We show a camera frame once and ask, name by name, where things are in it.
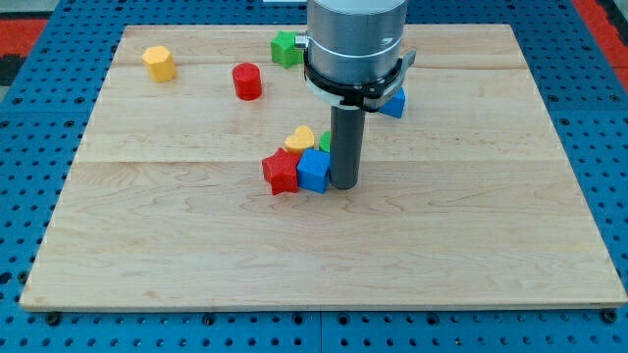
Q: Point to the blue triangle block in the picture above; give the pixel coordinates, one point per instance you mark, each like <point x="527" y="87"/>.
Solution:
<point x="395" y="107"/>

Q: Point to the yellow heart block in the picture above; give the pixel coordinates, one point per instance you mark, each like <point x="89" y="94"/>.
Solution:
<point x="303" y="138"/>

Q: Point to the red cylinder block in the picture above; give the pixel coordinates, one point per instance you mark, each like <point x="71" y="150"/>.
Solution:
<point x="247" y="81"/>

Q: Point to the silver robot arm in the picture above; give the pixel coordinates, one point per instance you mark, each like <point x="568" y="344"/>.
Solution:
<point x="351" y="51"/>

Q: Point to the blue cube block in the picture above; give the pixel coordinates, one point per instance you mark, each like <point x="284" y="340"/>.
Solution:
<point x="313" y="169"/>

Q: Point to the red star block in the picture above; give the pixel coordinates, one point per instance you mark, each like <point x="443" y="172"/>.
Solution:
<point x="279" y="170"/>

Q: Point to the wooden board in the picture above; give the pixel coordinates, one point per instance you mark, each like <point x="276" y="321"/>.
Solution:
<point x="465" y="203"/>

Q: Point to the green star block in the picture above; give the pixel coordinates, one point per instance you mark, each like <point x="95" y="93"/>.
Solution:
<point x="284" y="51"/>

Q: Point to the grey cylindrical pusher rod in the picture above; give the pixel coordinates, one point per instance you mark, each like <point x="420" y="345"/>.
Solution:
<point x="347" y="127"/>

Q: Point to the green round block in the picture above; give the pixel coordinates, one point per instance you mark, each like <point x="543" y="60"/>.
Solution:
<point x="325" y="142"/>

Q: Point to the yellow hexagon block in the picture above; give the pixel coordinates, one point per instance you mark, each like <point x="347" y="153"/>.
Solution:
<point x="159" y="63"/>

